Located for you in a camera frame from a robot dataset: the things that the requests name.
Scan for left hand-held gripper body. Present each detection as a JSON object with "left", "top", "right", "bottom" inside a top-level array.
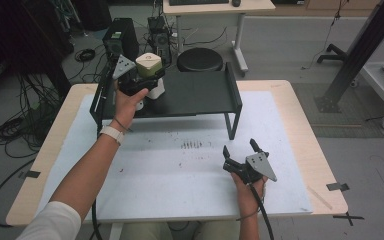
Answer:
[{"left": 112, "top": 54, "right": 158, "bottom": 97}]

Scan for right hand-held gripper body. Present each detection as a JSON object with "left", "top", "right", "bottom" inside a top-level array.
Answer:
[{"left": 222, "top": 150, "right": 279, "bottom": 185}]

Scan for black metal shelf rack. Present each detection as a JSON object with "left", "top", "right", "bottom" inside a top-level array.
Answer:
[{"left": 89, "top": 61, "right": 244, "bottom": 141}]

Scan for person's left hand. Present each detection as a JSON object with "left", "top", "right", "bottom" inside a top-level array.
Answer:
[{"left": 110, "top": 80, "right": 150, "bottom": 132}]

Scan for person's right hand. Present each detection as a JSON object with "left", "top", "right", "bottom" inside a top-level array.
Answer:
[{"left": 230, "top": 172, "right": 269, "bottom": 215}]

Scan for small black computer case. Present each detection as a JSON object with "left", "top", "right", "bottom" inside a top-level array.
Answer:
[{"left": 147, "top": 15, "right": 173, "bottom": 65}]

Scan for black round stool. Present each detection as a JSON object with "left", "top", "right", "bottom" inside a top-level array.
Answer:
[{"left": 176, "top": 47, "right": 225, "bottom": 73}]

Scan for black computer tower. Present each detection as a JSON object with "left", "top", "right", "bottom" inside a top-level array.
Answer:
[{"left": 102, "top": 17, "right": 141, "bottom": 63}]

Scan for white wrist band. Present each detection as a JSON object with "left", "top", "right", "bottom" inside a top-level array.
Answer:
[{"left": 98, "top": 125, "right": 126, "bottom": 146}]

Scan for white table mat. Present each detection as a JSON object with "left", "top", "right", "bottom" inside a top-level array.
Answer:
[{"left": 35, "top": 90, "right": 314, "bottom": 224}]

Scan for black keyboard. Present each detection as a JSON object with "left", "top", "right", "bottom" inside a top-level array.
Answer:
[{"left": 168, "top": 0, "right": 230, "bottom": 6}]

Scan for black tape cross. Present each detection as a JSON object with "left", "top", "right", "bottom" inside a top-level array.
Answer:
[{"left": 332, "top": 211, "right": 365, "bottom": 227}]

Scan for person's beige trousers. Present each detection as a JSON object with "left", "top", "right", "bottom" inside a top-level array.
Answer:
[{"left": 119, "top": 220, "right": 242, "bottom": 240}]

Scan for wooden desk with white legs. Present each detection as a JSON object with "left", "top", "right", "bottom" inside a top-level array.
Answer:
[{"left": 162, "top": 0, "right": 277, "bottom": 74}]

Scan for black metal stand column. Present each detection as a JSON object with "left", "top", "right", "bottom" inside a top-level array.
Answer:
[{"left": 314, "top": 0, "right": 384, "bottom": 114}]

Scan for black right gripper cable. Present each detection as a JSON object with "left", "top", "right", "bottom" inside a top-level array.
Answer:
[{"left": 247, "top": 182, "right": 276, "bottom": 240}]

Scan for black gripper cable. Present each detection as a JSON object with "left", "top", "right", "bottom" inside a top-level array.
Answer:
[
  {"left": 90, "top": 199, "right": 104, "bottom": 240},
  {"left": 247, "top": 182, "right": 276, "bottom": 240}
]

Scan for black floor cable coil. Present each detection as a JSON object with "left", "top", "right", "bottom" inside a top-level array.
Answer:
[{"left": 0, "top": 114, "right": 48, "bottom": 159}]

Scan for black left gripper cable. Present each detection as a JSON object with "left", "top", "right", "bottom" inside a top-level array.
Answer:
[{"left": 90, "top": 199, "right": 104, "bottom": 240}]

